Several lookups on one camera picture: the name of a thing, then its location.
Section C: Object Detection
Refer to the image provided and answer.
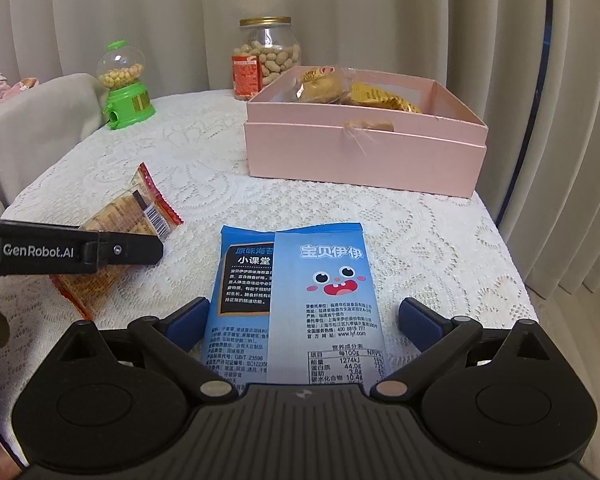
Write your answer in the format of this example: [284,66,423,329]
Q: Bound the beige curtain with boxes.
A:
[0,0,600,301]

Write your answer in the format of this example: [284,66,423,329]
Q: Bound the blue snack packet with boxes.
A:
[199,224,393,393]

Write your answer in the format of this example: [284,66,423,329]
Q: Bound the white lace tablecloth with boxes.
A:
[0,89,541,411]

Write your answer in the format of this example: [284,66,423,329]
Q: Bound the grey cushion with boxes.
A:
[0,74,110,211]

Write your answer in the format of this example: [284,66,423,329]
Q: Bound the pink cardboard box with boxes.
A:
[244,65,488,199]

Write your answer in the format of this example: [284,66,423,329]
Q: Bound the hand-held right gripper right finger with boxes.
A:
[371,297,556,402]

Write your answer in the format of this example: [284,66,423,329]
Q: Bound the yellow bread packet red label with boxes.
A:
[295,65,353,105]

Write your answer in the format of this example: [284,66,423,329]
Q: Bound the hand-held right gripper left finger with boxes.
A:
[55,297,236,402]

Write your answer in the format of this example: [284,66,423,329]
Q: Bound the yellow foil snack packet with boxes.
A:
[340,81,423,113]

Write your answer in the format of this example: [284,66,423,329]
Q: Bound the square cracker packet orange edges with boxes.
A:
[49,162,185,321]

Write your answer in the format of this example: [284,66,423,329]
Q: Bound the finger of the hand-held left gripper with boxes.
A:
[97,230,164,267]

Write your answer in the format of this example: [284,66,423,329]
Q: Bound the glass peanut jar gold lid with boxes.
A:
[231,16,302,102]

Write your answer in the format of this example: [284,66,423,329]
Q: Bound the green candy dispenser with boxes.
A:
[96,41,156,132]

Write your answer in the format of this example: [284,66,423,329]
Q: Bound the pink plush toy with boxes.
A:
[0,71,41,115]

